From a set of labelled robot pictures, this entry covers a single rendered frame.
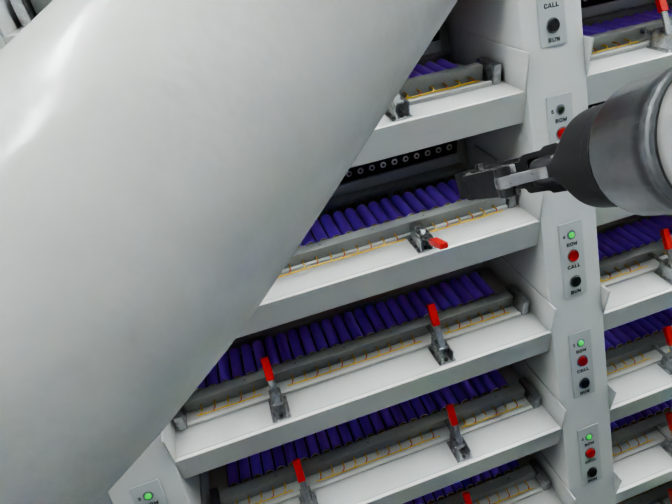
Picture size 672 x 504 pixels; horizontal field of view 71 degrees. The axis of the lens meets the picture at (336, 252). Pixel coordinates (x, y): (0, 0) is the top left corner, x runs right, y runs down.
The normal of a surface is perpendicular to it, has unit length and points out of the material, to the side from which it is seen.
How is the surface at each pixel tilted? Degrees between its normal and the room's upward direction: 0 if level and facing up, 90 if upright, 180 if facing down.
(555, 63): 90
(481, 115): 109
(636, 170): 101
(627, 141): 79
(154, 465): 90
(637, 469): 19
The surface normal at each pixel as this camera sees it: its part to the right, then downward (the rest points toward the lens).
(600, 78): 0.29, 0.53
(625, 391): -0.14, -0.80
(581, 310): 0.22, 0.24
